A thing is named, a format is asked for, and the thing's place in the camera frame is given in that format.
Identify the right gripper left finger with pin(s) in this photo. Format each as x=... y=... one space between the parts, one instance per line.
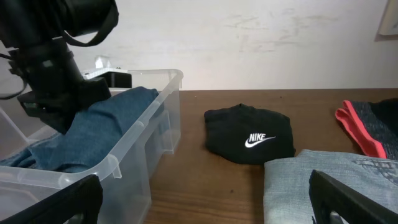
x=79 y=202

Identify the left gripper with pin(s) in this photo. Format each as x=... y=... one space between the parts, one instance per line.
x=59 y=90

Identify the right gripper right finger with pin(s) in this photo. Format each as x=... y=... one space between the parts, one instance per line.
x=335 y=202

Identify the dark blue jeans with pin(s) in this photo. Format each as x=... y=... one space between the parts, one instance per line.
x=92 y=135

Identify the clear plastic storage container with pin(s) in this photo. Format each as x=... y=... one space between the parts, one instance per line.
x=125 y=172

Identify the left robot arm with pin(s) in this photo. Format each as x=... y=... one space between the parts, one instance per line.
x=38 y=34

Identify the folded light blue jeans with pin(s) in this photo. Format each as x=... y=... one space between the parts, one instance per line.
x=286 y=183

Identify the black shorts red waistband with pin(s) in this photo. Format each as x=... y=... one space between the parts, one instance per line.
x=373 y=126

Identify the black Nike shirt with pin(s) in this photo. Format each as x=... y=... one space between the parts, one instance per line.
x=246 y=135

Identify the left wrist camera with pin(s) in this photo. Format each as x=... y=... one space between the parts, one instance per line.
x=114 y=77

